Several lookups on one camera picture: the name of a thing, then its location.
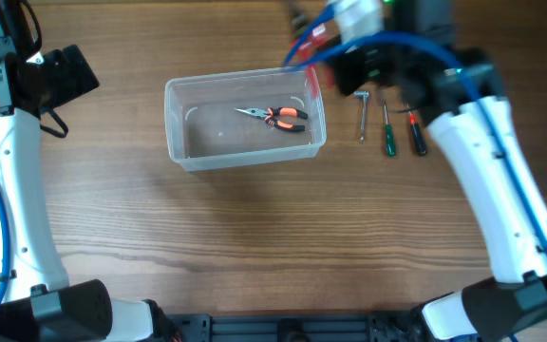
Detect small metal socket wrench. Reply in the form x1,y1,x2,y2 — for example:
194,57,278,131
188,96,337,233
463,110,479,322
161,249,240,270
353,90,369,144

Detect red handled pruning shears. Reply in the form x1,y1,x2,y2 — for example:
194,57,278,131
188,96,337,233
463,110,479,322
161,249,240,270
287,0,336,94

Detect green handled screwdriver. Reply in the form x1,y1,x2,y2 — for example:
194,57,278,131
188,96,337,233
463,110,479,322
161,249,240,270
382,102,396,157

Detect red and black screwdriver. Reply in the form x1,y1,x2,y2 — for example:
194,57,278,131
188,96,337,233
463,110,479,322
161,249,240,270
408,111,428,157

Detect orange black needle-nose pliers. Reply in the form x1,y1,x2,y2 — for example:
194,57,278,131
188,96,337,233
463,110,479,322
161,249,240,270
236,107,309,133

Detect clear plastic container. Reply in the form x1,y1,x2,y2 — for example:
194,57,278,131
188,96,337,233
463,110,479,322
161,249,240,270
164,68,327,171

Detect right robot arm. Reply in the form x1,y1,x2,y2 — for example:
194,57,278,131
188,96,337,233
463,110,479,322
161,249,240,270
327,1,547,341

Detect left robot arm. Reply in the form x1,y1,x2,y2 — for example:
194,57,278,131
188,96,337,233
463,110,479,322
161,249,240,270
0,1,181,341

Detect right blue cable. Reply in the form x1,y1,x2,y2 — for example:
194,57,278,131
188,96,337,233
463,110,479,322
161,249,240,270
281,2,547,305

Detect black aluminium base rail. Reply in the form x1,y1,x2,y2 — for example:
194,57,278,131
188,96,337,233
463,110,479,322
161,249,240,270
168,311,428,342

